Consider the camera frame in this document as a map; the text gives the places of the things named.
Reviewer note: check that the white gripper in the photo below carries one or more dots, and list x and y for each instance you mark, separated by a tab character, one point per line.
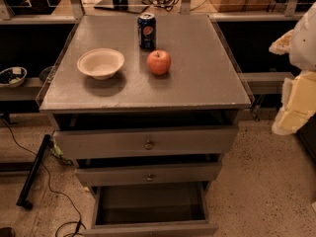
305	44

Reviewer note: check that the grey bottom drawer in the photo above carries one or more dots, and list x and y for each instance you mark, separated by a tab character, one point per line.
157	210

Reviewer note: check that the grey drawer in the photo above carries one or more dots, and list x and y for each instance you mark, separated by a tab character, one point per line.
157	210
150	174
117	143

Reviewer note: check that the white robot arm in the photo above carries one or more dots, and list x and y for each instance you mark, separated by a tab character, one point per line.
298	96

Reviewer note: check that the grey middle drawer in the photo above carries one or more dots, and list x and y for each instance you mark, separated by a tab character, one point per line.
150	174

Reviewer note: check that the grey drawer cabinet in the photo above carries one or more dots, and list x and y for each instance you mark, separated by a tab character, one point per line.
202	87

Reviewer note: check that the grey top drawer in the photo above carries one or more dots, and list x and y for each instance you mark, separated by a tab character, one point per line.
117	143

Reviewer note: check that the red apple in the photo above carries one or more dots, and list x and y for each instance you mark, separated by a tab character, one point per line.
159	62

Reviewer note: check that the blue pepsi can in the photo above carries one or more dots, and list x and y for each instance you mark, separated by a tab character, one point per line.
147	31

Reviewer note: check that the beige paper bowl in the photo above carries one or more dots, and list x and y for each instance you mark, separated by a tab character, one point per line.
100	63

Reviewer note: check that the black monitor stand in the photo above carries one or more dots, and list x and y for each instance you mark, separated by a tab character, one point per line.
126	6

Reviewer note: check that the white bowl with items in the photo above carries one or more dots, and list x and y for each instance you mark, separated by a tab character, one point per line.
13	77

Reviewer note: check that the black bar on floor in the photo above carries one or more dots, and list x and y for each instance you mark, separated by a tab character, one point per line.
22	200

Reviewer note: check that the dark shoe tip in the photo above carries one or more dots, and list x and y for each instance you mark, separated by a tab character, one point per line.
7	232

